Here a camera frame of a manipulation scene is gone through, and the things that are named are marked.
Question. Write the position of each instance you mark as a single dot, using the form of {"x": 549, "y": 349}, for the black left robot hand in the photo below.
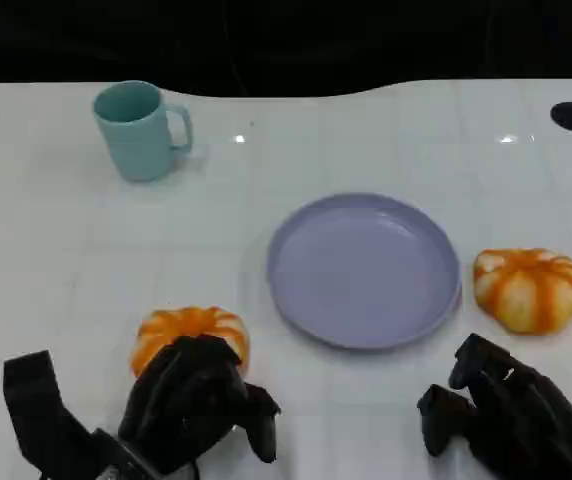
{"x": 186, "y": 390}

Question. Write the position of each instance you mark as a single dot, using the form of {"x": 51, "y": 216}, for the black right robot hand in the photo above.
{"x": 521, "y": 415}

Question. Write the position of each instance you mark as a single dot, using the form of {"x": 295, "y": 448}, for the orange white toy bread roll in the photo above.
{"x": 193, "y": 327}
{"x": 528, "y": 290}

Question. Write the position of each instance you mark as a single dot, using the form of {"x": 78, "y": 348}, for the lilac plate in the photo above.
{"x": 363, "y": 270}

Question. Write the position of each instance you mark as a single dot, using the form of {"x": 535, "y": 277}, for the pale green mug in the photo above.
{"x": 133, "y": 135}

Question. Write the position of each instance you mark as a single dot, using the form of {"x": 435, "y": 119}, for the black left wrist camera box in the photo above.
{"x": 36, "y": 405}

